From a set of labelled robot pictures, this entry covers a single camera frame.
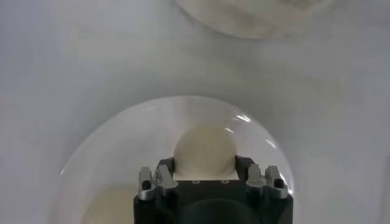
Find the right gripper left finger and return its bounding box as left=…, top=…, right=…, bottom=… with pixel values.
left=138, top=156, right=179, bottom=201

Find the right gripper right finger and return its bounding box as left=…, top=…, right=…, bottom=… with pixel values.
left=234, top=155, right=289, bottom=200

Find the white steamed baozi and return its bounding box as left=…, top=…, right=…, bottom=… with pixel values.
left=172, top=123, right=240, bottom=181
left=80, top=187, right=137, bottom=224

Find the white round plate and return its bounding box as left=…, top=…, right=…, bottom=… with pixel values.
left=50, top=94, right=298, bottom=224

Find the cream electric cooking pot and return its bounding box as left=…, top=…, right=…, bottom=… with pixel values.
left=173, top=0, right=339, bottom=40

